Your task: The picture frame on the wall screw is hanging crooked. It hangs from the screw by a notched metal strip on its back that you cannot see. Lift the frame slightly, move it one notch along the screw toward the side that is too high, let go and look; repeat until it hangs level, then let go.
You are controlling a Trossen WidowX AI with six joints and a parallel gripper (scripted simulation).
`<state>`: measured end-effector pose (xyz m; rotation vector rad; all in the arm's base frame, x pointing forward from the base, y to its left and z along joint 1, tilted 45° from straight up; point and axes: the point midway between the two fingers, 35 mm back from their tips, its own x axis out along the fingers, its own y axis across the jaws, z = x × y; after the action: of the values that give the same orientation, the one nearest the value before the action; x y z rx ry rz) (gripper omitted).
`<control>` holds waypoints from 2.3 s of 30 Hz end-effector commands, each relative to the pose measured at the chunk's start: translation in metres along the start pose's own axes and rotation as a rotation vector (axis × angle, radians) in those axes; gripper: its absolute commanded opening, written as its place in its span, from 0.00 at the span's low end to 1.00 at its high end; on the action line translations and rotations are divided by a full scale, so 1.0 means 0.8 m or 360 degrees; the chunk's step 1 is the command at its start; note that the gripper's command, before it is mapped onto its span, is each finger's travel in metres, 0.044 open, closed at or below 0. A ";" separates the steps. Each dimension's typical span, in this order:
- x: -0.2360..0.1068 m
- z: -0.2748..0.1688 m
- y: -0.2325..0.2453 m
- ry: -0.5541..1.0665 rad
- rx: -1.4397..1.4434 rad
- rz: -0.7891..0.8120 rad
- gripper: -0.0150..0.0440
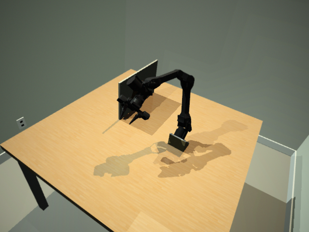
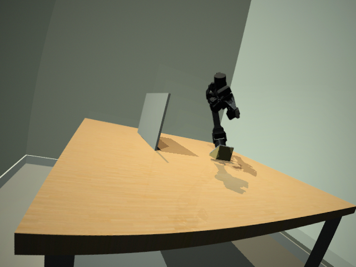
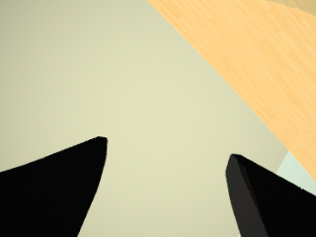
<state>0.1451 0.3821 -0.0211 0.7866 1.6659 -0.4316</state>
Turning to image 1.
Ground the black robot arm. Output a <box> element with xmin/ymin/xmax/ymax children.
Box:
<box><xmin>126</xmin><ymin>69</ymin><xmax>195</xmax><ymax>140</ymax></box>

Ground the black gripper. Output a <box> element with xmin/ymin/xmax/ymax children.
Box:
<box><xmin>117</xmin><ymin>94</ymin><xmax>150</xmax><ymax>124</ymax></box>

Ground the brown rectangular picture frame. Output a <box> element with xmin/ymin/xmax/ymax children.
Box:
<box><xmin>131</xmin><ymin>91</ymin><xmax>138</xmax><ymax>99</ymax></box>

